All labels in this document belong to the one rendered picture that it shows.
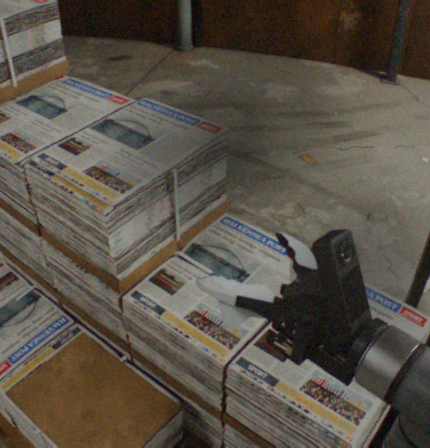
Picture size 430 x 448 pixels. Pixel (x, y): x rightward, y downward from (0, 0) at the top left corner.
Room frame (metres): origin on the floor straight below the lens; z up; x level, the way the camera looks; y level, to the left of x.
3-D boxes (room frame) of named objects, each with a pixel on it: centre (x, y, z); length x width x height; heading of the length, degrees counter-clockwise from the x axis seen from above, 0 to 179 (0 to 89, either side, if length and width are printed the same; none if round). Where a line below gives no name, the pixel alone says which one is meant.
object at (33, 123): (1.16, 0.43, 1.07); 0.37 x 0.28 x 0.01; 140
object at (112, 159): (1.01, 0.19, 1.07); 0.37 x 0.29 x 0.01; 141
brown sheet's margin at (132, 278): (0.99, 0.19, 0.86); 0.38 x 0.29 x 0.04; 141
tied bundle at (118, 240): (0.99, 0.20, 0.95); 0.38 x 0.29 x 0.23; 141
